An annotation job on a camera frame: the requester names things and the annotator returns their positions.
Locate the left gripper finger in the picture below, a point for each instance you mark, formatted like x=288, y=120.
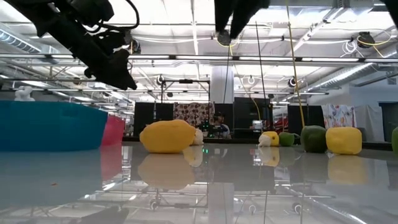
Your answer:
x=119, y=70
x=94, y=72

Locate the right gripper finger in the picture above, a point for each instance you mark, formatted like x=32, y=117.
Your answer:
x=222, y=14
x=247, y=11

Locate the large orange-yellow lemon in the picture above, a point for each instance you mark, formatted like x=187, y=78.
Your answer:
x=168, y=136

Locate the beige garlic bulb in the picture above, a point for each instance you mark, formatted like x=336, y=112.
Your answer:
x=199, y=137

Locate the yellow lemon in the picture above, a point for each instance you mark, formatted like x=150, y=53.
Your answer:
x=274, y=137
x=343, y=140

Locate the white garlic bulb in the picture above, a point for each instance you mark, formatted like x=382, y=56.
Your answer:
x=263, y=141

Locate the green lime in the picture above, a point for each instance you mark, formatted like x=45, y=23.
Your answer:
x=286, y=139
x=395, y=140
x=313, y=139

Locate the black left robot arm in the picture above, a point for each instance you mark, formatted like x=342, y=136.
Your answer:
x=28, y=12

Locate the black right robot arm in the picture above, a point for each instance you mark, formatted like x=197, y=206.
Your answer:
x=393, y=7

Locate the long ceiling light bar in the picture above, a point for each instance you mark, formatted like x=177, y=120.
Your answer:
x=199, y=57

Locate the black partition panel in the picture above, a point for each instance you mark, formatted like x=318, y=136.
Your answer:
x=143, y=118
x=164, y=113
x=311, y=115
x=224, y=109

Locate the pink basket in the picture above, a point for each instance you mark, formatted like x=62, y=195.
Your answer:
x=113, y=130

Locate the white building column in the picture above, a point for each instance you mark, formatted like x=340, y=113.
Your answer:
x=219, y=84

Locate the teal basket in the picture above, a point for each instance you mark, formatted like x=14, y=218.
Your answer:
x=46, y=124

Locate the white rounded object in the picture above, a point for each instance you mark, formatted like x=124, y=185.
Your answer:
x=24, y=93

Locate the brown patterned cloth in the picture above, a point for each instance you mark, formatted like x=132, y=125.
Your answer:
x=199, y=112

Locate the large black cabinet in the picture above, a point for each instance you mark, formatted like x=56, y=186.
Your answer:
x=245, y=115

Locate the person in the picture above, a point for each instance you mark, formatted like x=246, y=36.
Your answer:
x=221, y=126

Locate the small lit screen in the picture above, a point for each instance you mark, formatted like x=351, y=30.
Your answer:
x=257, y=124

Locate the red machine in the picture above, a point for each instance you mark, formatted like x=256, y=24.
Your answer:
x=281, y=123

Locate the white floral cloth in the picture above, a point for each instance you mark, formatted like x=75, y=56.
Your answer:
x=339, y=116

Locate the pale grey cloth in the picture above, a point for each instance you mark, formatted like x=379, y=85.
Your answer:
x=370, y=119

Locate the dark door panel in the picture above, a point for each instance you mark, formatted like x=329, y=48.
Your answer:
x=388, y=118

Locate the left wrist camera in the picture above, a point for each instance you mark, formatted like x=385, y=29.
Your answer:
x=93, y=11

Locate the black overhead frame rig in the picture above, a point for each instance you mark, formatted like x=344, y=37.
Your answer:
x=186, y=81

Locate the silver ventilation duct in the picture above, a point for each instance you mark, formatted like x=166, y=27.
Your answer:
x=15, y=41
x=351, y=74

